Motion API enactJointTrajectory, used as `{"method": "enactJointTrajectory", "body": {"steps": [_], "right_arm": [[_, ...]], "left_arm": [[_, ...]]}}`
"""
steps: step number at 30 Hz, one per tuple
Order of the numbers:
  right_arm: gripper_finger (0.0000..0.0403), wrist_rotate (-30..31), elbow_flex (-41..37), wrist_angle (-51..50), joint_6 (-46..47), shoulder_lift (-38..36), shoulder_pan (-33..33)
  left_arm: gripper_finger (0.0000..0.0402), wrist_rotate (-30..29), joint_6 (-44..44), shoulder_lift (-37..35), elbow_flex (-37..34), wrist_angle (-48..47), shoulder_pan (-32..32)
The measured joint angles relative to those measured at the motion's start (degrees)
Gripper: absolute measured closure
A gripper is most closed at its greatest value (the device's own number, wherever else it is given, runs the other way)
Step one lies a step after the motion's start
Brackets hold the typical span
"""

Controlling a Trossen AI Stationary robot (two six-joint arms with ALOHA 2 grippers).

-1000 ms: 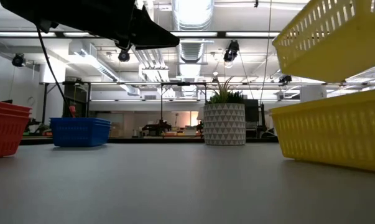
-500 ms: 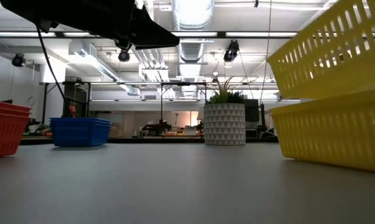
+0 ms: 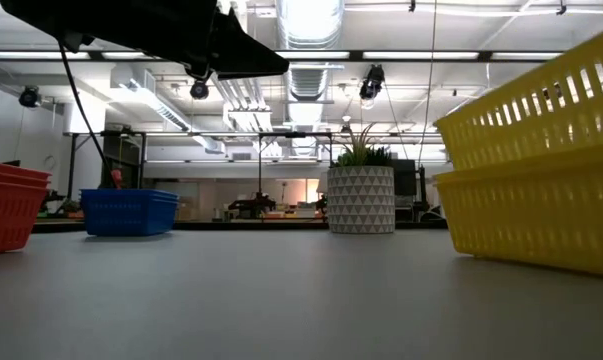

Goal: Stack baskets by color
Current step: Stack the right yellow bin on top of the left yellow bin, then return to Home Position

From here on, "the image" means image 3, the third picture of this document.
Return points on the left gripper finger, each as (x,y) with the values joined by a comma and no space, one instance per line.
(241,57)

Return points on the blue plastic basket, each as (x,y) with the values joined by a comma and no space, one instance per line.
(131,191)
(128,217)

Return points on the yellow plastic basket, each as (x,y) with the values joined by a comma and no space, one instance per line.
(541,115)
(536,215)

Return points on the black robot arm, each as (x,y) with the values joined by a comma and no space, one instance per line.
(251,205)

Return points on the spiky green potted plant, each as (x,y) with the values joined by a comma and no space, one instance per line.
(358,152)

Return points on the triangle-patterned plant pot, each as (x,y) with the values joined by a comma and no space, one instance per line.
(361,200)

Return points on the black computer monitor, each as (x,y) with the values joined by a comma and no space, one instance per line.
(405,176)

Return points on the black ceiling-mounted camera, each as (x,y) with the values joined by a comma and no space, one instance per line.
(372,82)
(199,90)
(29,96)

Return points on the ribbed silver ventilation duct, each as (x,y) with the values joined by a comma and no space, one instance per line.
(308,75)

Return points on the black overhead frame beam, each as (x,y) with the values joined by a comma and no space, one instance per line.
(356,55)

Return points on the black metal gantry frame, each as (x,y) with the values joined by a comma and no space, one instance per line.
(72,160)

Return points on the round wall clock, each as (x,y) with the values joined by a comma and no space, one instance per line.
(50,162)

